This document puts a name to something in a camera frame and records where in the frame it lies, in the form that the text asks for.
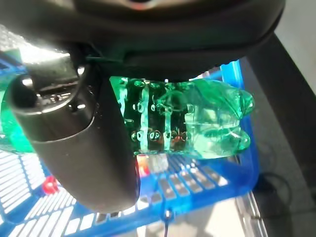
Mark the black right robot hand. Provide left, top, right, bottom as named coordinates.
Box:
left=0, top=0, right=286, bottom=213

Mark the water bottle red label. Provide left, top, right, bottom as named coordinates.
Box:
left=41, top=154, right=171, bottom=196

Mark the green soda bottle yellow cap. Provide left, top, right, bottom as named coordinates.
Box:
left=0, top=75, right=255, bottom=160

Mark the blue plastic shopping basket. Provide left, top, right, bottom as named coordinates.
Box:
left=0, top=24, right=260, bottom=237

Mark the black drink shelf clear rail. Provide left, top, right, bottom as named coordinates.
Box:
left=237, top=32, right=316, bottom=237

